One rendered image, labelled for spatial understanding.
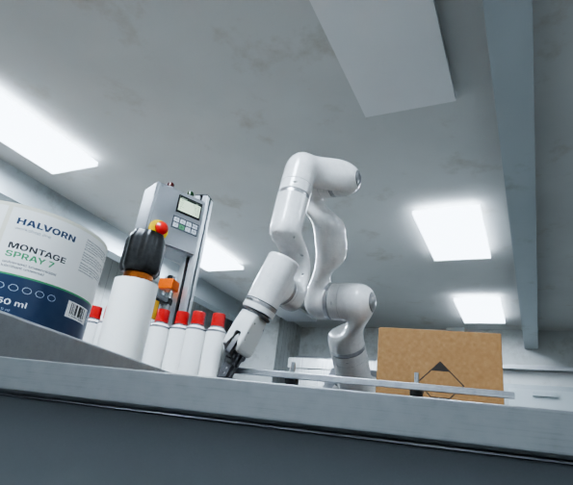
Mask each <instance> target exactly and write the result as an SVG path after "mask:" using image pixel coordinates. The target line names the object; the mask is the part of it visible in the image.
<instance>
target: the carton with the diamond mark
mask: <svg viewBox="0 0 573 485"><path fill-rule="evenodd" d="M414 372H419V383H422V384H430V385H440V386H452V387H462V388H473V389H484V390H495V391H503V390H504V376H503V355H502V335H501V334H499V333H481V332H463V331H445V330H427V329H408V328H391V327H380V328H379V329H378V361H377V380H386V381H397V382H408V383H414ZM376 393H383V394H392V395H402V396H409V390H405V389H394V388H383V387H376ZM423 397H432V398H442V399H451V400H462V401H472V402H482V403H492V404H503V405H505V399H504V398H498V397H487V396H468V395H457V394H446V393H436V392H424V393H423Z"/></svg>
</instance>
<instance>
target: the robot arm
mask: <svg viewBox="0 0 573 485"><path fill-rule="evenodd" d="M360 184H361V175H360V172H359V170H358V169H357V168H356V167H355V166H354V165H352V164H351V163H349V162H346V161H343V160H339V159H332V158H324V157H318V156H314V155H312V154H309V153H306V152H299V153H296V154H295V155H293V156H292V157H291V158H290V159H289V160H288V162H287V164H286V166H285V168H284V172H283V175H282V179H281V183H280V187H279V191H278V194H277V198H276V201H275V205H274V209H273V216H272V220H271V224H270V235H271V237H272V239H273V241H274V243H275V245H276V247H277V249H278V251H279V253H278V252H270V253H269V255H268V257H267V259H266V261H265V263H264V265H263V267H262V268H261V269H260V271H259V273H258V275H257V277H256V279H255V281H254V283H253V285H252V287H251V289H250V291H249V293H248V294H247V297H246V299H245V301H244V303H243V306H244V307H245V308H243V309H242V311H241V312H240V314H239V315H238V316H237V318H236V319H235V320H234V322H233V323H232V325H231V327H230V328H229V330H228V332H227V334H226V335H225V337H224V339H223V341H222V344H223V345H224V346H225V347H227V349H226V350H225V353H226V356H225V358H224V362H223V364H222V366H221V369H220V371H219V373H218V375H217V377H221V378H232V377H233V375H234V373H235V371H236V369H237V368H238V367H239V366H240V364H241V363H242V362H245V360H246V358H249V357H251V355H252V354H253V352H254V350H255V348H256V347H257V345H258V343H259V340H260V338H261V336H262V333H263V331H264V329H265V326H266V323H270V320H273V318H274V317H275V314H276V312H277V310H278V308H279V307H281V308H282V309H284V310H286V311H291V312H293V311H296V310H297V309H299V308H300V306H301V305H302V303H303V302H304V306H305V309H306V311H307V313H308V314H309V315H310V316H311V317H313V318H315V319H329V320H345V321H346V323H344V324H341V325H339V326H337V327H335V328H333V329H332V330H331V331H330V332H329V334H328V345H329V350H330V354H331V358H332V363H333V367H334V371H335V375H336V376H343V377H354V378H365V379H375V380H377V379H376V378H375V377H373V376H372V375H371V371H370V366H369V361H368V356H367V351H366V346H365V342H364V335H363V331H364V327H365V325H366V323H367V322H368V320H369V319H370V317H371V316H372V314H373V312H374V311H375V309H376V305H377V301H376V297H375V294H374V292H373V291H372V290H371V288H369V287H368V286H366V285H363V284H356V283H331V281H330V276H331V274H332V272H333V271H335V270H336V269H338V268H339V267H340V266H341V265H342V263H343V262H344V260H345V258H346V254H347V238H346V229H345V225H344V222H343V220H342V219H341V218H339V217H338V216H337V215H336V214H334V213H333V212H331V211H330V210H329V208H328V207H327V206H326V205H325V203H324V198H331V197H341V196H347V195H350V194H353V193H354V192H356V191H357V190H358V189H359V187H360ZM306 215H308V217H309V218H310V220H311V222H312V225H313V229H314V236H315V244H316V263H315V268H314V272H313V275H312V278H311V281H310V283H309V278H310V259H309V255H308V251H307V247H306V244H305V242H304V239H303V235H302V228H303V224H304V221H305V217H306ZM308 284H309V285H308ZM332 389H342V390H352V391H362V392H372V393H375V392H376V387H374V386H363V385H353V384H342V383H335V385H334V386H333V387H332Z"/></svg>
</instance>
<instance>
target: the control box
mask: <svg viewBox="0 0 573 485"><path fill-rule="evenodd" d="M179 194H181V195H184V196H186V197H188V198H190V199H192V200H194V201H196V202H198V203H200V204H202V209H201V214H200V219H199V220H197V219H194V218H192V217H188V216H186V215H183V214H181V213H179V212H176V211H175V210H176V206H177V201H178V197H179ZM204 207H205V202H203V201H201V200H199V199H197V198H195V197H192V196H190V195H188V194H186V193H184V192H182V191H179V190H177V189H175V188H172V187H170V186H168V185H166V184H163V183H161V182H157V183H155V184H154V185H152V186H151V187H149V188H148V189H146V190H145V191H144V194H143V201H142V205H141V208H140V211H139V215H138V219H137V222H136V226H135V230H136V229H137V228H142V229H151V230H154V231H155V225H156V223H158V222H159V221H163V222H165V223H166V224H167V226H168V228H169V231H168V232H167V234H165V235H164V238H165V243H166V252H165V257H164V258H166V259H169V260H172V261H174V262H176V263H180V262H181V257H187V258H190V257H193V255H195V249H196V244H197V239H198V235H199V230H200V225H201V221H202V216H203V212H204ZM173 215H175V216H178V217H182V218H184V219H186V220H188V221H190V222H193V223H195V224H197V225H199V226H198V231H197V236H196V237H195V236H193V235H190V234H188V233H185V232H183V231H180V230H178V229H175V228H173V227H171V222H172V218H173ZM135 230H134V231H135ZM155 232H156V231H155Z"/></svg>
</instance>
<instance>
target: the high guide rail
mask: <svg viewBox="0 0 573 485"><path fill-rule="evenodd" d="M235 373H239V374H248V375H259V376H269V377H280V378H290V379H300V380H311V381H322V382H332V383H342V384H353V385H363V386H374V387H383V388H394V389H405V390H415V391H425V392H436V393H446V394H457V395H468V396H487V397H498V398H508V399H515V393H514V392H506V391H495V390H484V389H473V388H462V387H452V386H440V385H430V384H419V383H408V382H397V381H386V380H375V379H365V378H354V377H343V376H332V375H321V374H311V373H299V372H289V371H278V370H257V369H246V368H237V369H236V371H235Z"/></svg>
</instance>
